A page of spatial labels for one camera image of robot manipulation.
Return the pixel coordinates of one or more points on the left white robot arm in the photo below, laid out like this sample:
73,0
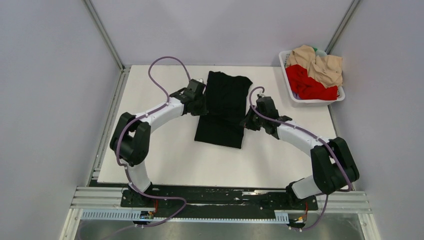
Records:
130,141

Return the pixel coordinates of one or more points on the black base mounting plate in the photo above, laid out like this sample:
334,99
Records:
213,201

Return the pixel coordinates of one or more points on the left aluminium corner post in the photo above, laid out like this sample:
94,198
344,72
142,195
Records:
94,15

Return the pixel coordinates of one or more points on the red t shirt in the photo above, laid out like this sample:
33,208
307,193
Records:
307,88

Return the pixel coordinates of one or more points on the black t shirt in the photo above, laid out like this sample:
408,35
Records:
226,103

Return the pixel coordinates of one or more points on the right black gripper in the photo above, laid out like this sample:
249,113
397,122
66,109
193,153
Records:
247,122

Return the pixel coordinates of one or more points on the beige t shirt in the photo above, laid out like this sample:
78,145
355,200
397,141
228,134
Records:
326,70

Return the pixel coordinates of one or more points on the white laundry basket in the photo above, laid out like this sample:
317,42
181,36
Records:
293,99

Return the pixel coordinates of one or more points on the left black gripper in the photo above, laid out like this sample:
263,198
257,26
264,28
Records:
201,95

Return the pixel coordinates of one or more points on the right aluminium corner post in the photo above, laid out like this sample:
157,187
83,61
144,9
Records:
354,4

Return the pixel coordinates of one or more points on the white slotted cable duct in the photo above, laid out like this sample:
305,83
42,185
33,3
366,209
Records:
149,216

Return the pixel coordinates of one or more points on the aluminium corner post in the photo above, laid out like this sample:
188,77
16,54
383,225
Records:
94,15
354,4

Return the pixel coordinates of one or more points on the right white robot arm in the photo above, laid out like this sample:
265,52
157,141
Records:
333,166

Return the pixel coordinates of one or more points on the aluminium front frame rail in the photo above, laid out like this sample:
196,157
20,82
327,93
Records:
355,202

